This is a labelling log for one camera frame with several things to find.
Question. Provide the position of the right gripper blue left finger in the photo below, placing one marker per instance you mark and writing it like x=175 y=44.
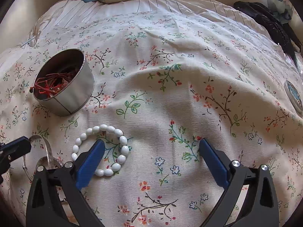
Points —
x=87 y=163

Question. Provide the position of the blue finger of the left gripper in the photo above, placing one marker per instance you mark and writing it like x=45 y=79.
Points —
x=13 y=151

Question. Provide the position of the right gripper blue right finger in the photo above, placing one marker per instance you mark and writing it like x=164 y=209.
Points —
x=217 y=162

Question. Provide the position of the floral white bed sheet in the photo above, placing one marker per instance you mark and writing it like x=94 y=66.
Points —
x=167 y=80

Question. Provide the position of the round silver metal tin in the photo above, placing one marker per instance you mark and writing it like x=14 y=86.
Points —
x=65 y=83

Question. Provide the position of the round tin lid blue picture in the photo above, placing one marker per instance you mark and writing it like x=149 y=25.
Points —
x=293 y=96

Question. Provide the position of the black jacket on bed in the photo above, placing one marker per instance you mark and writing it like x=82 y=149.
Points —
x=280 y=34

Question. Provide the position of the white striped duvet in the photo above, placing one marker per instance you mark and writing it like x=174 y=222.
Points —
x=66 y=13

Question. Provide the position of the pink blue curtain right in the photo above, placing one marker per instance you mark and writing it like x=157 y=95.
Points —
x=281 y=9

